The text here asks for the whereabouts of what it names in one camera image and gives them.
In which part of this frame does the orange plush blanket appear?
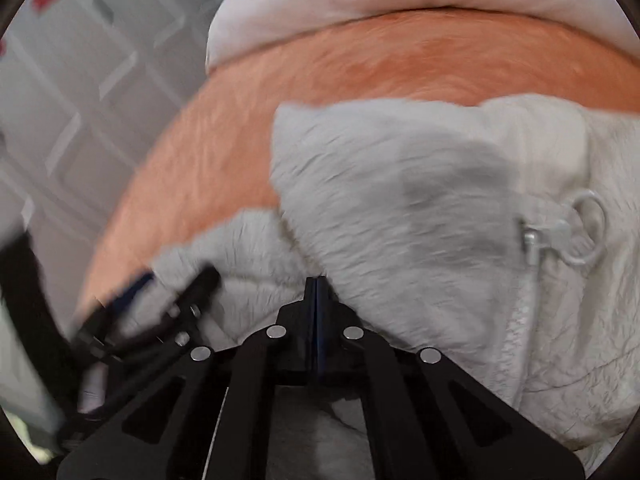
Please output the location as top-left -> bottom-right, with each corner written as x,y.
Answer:
77,7 -> 640,311

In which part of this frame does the white down jacket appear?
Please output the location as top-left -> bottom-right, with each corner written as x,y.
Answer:
150,95 -> 640,480

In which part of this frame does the white wardrobe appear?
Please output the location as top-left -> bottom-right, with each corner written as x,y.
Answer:
0,0 -> 236,306

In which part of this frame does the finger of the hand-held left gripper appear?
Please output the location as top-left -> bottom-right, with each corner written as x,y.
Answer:
114,265 -> 223,362
74,270 -> 157,347

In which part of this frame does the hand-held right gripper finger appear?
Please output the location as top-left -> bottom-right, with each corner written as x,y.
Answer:
316,276 -> 586,480
56,276 -> 317,480

